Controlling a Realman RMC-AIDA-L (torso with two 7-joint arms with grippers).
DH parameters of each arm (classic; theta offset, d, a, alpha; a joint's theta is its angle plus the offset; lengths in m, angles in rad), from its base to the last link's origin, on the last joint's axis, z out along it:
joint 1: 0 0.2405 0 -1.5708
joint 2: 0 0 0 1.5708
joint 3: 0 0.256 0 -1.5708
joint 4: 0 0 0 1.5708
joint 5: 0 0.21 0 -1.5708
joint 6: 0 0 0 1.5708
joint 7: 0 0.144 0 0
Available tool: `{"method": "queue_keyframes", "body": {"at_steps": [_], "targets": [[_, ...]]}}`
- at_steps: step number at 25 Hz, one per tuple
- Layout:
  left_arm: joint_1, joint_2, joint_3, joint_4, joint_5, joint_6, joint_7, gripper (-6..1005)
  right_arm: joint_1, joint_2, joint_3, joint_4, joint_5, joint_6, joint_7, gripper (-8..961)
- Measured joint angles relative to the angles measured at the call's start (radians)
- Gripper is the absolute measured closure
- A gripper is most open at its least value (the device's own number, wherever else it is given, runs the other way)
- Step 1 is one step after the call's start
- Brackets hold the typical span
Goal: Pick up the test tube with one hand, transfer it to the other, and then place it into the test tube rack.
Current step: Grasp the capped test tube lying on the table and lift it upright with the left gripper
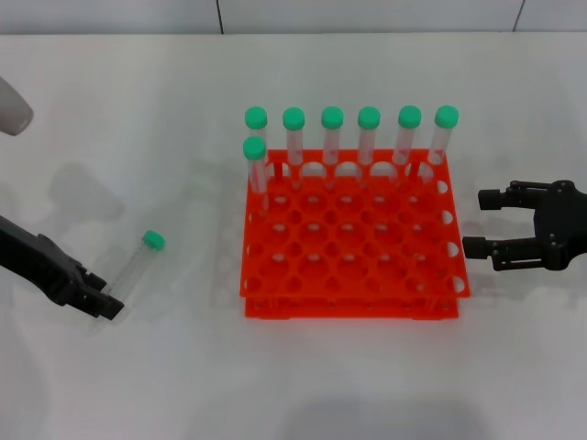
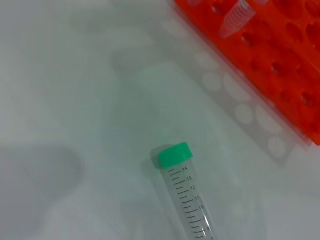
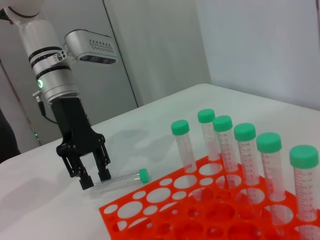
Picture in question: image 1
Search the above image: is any clear test tube green cap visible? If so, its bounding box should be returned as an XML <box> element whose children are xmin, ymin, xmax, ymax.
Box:
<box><xmin>244</xmin><ymin>106</ymin><xmax>271</xmax><ymax>160</ymax></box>
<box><xmin>392</xmin><ymin>105</ymin><xmax>423</xmax><ymax>184</ymax></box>
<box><xmin>242</xmin><ymin>136</ymin><xmax>271</xmax><ymax>216</ymax></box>
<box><xmin>357</xmin><ymin>106</ymin><xmax>382</xmax><ymax>189</ymax></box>
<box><xmin>320</xmin><ymin>106</ymin><xmax>345</xmax><ymax>190</ymax></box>
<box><xmin>282</xmin><ymin>107</ymin><xmax>306</xmax><ymax>190</ymax></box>
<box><xmin>419</xmin><ymin>104</ymin><xmax>460</xmax><ymax>184</ymax></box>
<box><xmin>101</xmin><ymin>229</ymin><xmax>166</xmax><ymax>297</ymax></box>

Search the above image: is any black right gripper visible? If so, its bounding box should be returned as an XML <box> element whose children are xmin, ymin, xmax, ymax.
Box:
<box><xmin>461</xmin><ymin>180</ymin><xmax>587</xmax><ymax>272</ymax></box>

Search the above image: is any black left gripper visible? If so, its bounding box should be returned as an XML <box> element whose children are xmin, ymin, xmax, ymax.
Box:
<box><xmin>0</xmin><ymin>214</ymin><xmax>125</xmax><ymax>322</ymax></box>

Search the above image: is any orange test tube rack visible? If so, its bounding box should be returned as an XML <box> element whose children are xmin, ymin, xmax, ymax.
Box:
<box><xmin>238</xmin><ymin>148</ymin><xmax>472</xmax><ymax>321</ymax></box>

